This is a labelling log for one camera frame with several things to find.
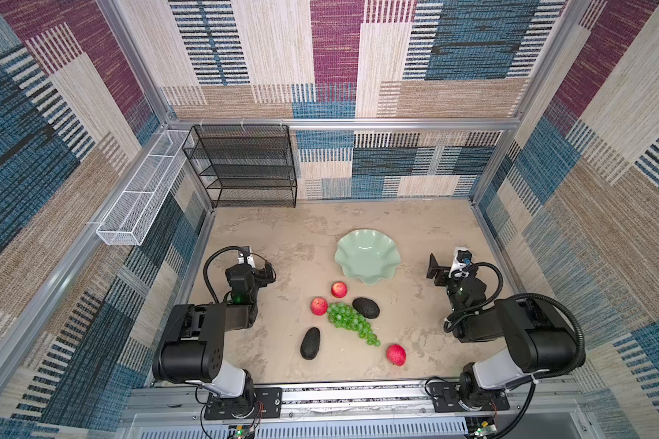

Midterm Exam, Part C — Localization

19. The red fake peach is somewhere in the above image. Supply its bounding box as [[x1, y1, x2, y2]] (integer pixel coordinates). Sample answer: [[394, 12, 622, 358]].
[[331, 282, 348, 298], [310, 297, 329, 316], [386, 344, 406, 367]]

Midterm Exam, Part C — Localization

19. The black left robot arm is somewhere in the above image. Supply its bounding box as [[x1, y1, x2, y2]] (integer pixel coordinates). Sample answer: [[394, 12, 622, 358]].
[[152, 263, 276, 419]]

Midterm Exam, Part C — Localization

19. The white wire mesh basket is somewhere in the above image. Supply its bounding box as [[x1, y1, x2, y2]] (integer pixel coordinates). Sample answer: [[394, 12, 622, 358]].
[[96, 130, 188, 246]]

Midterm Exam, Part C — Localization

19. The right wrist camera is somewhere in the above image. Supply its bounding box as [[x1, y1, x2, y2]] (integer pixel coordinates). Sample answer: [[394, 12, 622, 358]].
[[450, 247, 472, 279]]

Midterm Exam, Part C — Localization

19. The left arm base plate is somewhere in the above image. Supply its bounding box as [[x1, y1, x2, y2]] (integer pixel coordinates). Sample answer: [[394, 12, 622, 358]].
[[202, 387, 283, 421]]

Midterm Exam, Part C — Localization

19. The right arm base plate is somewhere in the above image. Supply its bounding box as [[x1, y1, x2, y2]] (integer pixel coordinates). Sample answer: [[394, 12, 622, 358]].
[[425, 380, 510, 413]]

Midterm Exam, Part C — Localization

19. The green fake grape bunch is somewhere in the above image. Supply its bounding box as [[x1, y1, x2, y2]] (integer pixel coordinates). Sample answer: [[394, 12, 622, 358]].
[[327, 303, 381, 347]]

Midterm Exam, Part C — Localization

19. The dark avocado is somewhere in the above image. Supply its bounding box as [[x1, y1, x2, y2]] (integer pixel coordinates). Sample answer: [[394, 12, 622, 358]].
[[353, 297, 381, 319], [300, 327, 321, 360]]

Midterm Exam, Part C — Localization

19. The black wire mesh shelf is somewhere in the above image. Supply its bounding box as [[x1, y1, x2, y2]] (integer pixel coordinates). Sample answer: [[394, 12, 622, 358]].
[[182, 124, 298, 209]]

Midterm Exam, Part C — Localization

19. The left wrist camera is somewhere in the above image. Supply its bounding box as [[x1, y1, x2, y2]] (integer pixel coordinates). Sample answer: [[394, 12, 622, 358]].
[[238, 246, 256, 268]]

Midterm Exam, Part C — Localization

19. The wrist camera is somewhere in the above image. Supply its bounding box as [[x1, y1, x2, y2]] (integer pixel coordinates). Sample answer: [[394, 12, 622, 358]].
[[238, 246, 256, 268], [450, 247, 472, 279]]

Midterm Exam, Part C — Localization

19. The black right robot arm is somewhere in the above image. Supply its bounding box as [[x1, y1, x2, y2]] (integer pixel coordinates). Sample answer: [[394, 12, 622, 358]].
[[425, 248, 586, 413]]

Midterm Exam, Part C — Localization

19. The aluminium front rail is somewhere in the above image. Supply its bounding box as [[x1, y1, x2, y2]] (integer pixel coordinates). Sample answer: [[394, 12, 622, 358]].
[[114, 378, 600, 439]]

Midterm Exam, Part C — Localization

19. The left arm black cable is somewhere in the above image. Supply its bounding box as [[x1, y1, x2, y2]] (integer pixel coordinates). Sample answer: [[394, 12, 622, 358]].
[[202, 245, 251, 304]]

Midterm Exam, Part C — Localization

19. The light green wavy fruit bowl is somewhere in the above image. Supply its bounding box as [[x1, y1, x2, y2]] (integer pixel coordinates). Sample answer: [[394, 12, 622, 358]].
[[334, 229, 402, 285]]

